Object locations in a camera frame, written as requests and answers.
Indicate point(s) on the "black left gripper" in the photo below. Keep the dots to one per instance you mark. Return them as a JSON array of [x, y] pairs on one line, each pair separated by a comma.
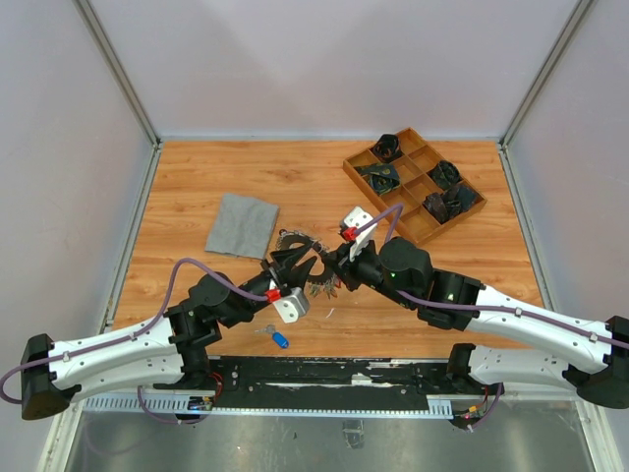
[[283, 262]]

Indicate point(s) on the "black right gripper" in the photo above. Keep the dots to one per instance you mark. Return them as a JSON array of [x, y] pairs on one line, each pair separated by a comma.
[[339, 260]]

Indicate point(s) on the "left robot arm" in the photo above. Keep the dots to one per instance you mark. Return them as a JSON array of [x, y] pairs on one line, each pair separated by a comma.
[[166, 351]]

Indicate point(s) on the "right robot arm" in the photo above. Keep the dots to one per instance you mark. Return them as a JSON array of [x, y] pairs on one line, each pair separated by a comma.
[[585, 356]]

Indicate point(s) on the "grey folded cloth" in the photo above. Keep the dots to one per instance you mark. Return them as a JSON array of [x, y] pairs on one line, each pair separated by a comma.
[[242, 228]]

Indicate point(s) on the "blue key tag with key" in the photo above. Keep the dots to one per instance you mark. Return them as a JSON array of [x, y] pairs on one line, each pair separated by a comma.
[[277, 337]]

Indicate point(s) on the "dark green patterned tie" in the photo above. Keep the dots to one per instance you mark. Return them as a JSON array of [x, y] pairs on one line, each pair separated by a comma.
[[383, 178]]

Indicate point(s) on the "wooden compartment tray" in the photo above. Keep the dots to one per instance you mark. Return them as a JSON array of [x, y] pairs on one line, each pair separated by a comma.
[[413, 166]]

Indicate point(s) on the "black orange rolled tie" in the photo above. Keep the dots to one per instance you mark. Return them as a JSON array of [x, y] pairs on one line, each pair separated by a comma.
[[387, 148]]

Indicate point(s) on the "dark green floral tie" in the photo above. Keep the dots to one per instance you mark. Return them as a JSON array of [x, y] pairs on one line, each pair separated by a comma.
[[445, 175]]

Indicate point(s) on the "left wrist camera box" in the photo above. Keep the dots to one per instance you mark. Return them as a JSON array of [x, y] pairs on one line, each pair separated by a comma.
[[292, 307]]

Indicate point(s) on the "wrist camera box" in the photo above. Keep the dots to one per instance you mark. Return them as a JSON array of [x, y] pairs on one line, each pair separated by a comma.
[[292, 307], [354, 231]]

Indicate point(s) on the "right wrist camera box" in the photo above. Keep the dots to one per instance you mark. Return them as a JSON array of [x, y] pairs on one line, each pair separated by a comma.
[[354, 231]]

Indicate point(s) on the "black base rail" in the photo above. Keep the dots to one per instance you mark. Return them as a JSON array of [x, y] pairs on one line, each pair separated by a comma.
[[323, 387]]

